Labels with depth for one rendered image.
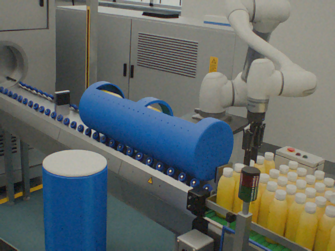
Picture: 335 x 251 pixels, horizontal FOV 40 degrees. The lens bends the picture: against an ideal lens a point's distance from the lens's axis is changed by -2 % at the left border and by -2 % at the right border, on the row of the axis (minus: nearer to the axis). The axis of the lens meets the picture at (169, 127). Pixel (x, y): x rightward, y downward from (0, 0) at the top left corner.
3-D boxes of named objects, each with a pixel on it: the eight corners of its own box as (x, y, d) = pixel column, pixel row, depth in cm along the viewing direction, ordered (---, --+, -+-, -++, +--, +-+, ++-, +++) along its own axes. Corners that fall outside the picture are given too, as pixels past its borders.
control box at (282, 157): (284, 165, 223) (287, 145, 220) (321, 179, 210) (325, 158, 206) (272, 170, 216) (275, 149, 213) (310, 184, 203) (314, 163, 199)
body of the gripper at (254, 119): (255, 106, 195) (252, 127, 198) (243, 109, 189) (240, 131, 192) (269, 111, 190) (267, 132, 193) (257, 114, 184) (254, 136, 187)
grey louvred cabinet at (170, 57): (89, 127, 561) (91, 5, 515) (246, 181, 441) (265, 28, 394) (54, 137, 520) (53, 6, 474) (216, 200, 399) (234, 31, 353)
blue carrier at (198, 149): (118, 123, 281) (118, 77, 271) (232, 171, 223) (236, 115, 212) (79, 134, 262) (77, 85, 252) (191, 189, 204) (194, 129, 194)
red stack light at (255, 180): (247, 177, 155) (248, 167, 154) (262, 184, 151) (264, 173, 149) (235, 183, 150) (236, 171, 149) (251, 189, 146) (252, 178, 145)
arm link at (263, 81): (249, 100, 182) (281, 101, 184) (253, 61, 177) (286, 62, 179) (242, 93, 192) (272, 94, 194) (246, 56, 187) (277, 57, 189)
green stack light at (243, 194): (245, 190, 156) (247, 178, 155) (260, 197, 152) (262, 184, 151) (233, 196, 152) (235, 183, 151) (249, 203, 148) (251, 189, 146)
